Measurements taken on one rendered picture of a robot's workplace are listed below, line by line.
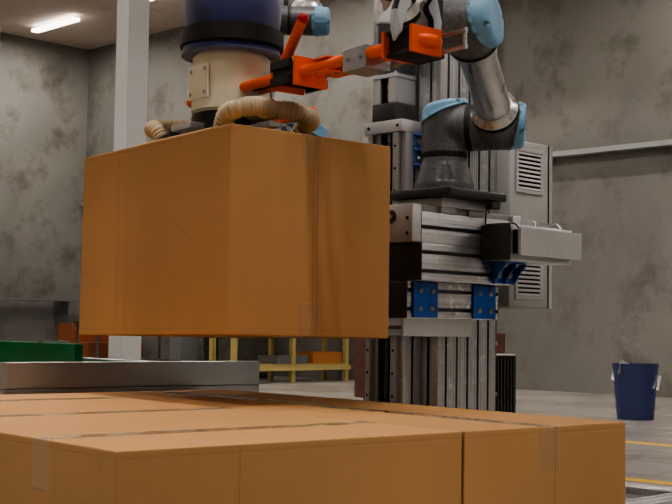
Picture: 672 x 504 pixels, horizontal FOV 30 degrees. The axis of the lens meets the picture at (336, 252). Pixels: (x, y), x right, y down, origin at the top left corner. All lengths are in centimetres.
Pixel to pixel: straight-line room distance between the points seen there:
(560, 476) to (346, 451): 46
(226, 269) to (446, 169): 90
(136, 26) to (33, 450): 486
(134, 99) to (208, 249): 402
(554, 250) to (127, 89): 358
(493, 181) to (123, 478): 214
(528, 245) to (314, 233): 78
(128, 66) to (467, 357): 342
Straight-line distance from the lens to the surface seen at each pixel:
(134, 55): 644
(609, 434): 219
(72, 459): 166
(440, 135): 311
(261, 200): 241
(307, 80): 253
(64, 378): 295
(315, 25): 327
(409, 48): 224
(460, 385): 339
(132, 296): 266
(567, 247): 324
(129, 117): 637
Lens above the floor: 70
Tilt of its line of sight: 4 degrees up
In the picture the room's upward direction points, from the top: 1 degrees clockwise
